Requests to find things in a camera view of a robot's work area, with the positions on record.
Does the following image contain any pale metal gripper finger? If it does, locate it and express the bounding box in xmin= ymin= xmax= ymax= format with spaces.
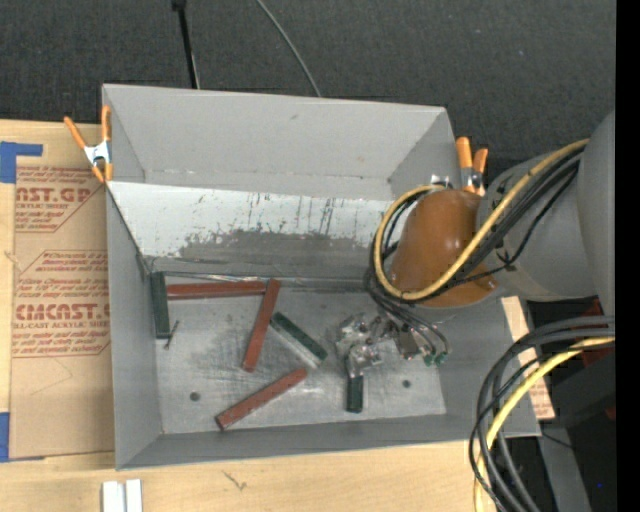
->
xmin=334 ymin=313 xmax=374 ymax=351
xmin=343 ymin=344 xmax=384 ymax=380

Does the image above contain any dark green block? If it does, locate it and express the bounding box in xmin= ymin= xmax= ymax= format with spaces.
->
xmin=269 ymin=311 xmax=330 ymax=370
xmin=345 ymin=374 xmax=365 ymax=415
xmin=149 ymin=271 xmax=172 ymax=339

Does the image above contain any red-brown flat block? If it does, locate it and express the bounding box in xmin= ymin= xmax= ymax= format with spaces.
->
xmin=241 ymin=278 xmax=283 ymax=374
xmin=214 ymin=368 xmax=309 ymax=433
xmin=165 ymin=280 xmax=270 ymax=301

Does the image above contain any grey metal bin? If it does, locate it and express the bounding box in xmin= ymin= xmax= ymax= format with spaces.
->
xmin=101 ymin=83 xmax=542 ymax=471

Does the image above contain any brown cardboard board, red print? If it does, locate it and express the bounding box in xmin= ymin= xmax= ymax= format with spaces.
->
xmin=0 ymin=118 xmax=557 ymax=464

